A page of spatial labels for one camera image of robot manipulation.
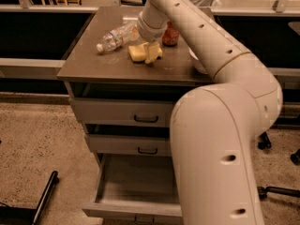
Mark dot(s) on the grey top drawer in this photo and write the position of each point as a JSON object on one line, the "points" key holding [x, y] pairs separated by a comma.
{"points": [[137, 113]]}

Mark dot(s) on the black chair leg left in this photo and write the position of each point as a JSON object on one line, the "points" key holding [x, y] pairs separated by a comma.
{"points": [[28, 216]]}

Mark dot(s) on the grey middle drawer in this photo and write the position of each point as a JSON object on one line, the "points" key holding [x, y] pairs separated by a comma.
{"points": [[128, 145]]}

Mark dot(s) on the clear plastic water bottle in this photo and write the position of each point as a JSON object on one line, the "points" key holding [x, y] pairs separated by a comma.
{"points": [[118, 37]]}

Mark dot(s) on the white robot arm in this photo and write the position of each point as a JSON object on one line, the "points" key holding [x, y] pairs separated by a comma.
{"points": [[213, 127]]}

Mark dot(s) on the yellow sponge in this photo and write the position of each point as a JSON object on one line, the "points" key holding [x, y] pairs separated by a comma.
{"points": [[137, 53]]}

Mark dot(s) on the orange soda can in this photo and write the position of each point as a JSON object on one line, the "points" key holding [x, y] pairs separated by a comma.
{"points": [[170, 36]]}

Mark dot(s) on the white bowl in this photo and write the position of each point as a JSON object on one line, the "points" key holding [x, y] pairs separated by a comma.
{"points": [[196, 63]]}

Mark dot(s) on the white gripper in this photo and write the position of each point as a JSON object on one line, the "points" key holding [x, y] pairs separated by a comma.
{"points": [[150, 32]]}

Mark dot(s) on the black chair caster leg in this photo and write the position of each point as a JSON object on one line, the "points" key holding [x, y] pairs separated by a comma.
{"points": [[263, 191]]}

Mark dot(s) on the wire basket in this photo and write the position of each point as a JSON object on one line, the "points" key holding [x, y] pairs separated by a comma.
{"points": [[206, 3]]}

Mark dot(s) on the black stand leg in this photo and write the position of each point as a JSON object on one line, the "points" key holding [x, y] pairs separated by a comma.
{"points": [[264, 142]]}

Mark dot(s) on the grey open bottom drawer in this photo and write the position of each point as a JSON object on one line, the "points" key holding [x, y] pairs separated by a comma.
{"points": [[137, 188]]}

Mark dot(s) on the grey drawer cabinet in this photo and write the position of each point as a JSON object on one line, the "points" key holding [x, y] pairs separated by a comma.
{"points": [[89, 74]]}

